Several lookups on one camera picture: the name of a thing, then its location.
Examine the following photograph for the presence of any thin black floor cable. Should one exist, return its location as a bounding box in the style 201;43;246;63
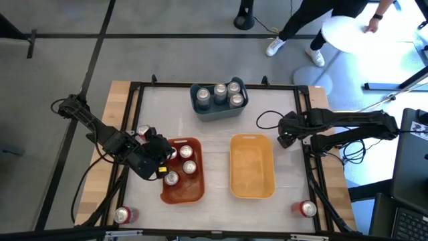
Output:
253;15;281;34

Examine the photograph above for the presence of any black monitor case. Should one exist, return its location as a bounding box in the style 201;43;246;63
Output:
389;107;428;216

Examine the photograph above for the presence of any yellow plastic bin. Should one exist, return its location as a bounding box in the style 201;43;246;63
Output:
229;133;276;200

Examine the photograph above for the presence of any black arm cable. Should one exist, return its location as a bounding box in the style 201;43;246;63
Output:
70;152;112;224

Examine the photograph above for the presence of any black desk leg stand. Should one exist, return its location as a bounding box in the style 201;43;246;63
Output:
363;65;428;92

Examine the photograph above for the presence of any orange plastic bin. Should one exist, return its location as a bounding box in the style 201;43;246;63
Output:
159;137;205;205

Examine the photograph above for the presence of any person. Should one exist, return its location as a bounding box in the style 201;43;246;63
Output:
265;0;396;68

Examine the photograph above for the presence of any black floor stand base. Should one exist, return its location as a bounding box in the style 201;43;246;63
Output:
233;0;257;31

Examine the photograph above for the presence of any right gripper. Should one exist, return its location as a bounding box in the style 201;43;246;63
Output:
277;111;304;149

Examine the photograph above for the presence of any black cable bundle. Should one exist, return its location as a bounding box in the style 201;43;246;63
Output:
338;138;383;166

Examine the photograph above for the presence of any black floor strip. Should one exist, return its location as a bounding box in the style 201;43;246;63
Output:
34;0;117;232
21;29;324;60

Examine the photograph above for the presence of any teal plastic bin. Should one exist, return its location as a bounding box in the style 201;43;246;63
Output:
189;76;249;123

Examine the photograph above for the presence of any black metal table frame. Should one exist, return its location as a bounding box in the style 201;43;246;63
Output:
82;80;358;235

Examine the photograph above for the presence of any silver metal bracket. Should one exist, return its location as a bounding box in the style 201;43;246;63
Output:
290;234;329;241
104;230;144;239

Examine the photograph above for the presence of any black laptop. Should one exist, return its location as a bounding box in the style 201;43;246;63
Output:
368;192;428;241

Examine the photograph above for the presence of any person's white shoe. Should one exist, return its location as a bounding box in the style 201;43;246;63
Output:
304;47;326;68
265;36;287;58

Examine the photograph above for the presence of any black front crossbar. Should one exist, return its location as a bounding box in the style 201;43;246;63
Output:
0;226;372;241

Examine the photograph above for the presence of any person's hand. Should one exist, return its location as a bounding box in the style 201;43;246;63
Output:
363;19;381;35

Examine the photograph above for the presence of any white round stool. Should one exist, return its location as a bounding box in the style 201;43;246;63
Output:
293;15;383;96

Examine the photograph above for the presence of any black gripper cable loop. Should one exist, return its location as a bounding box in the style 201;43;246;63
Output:
255;110;286;131

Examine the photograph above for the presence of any thin silver rod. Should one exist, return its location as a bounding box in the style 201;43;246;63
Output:
358;82;428;113

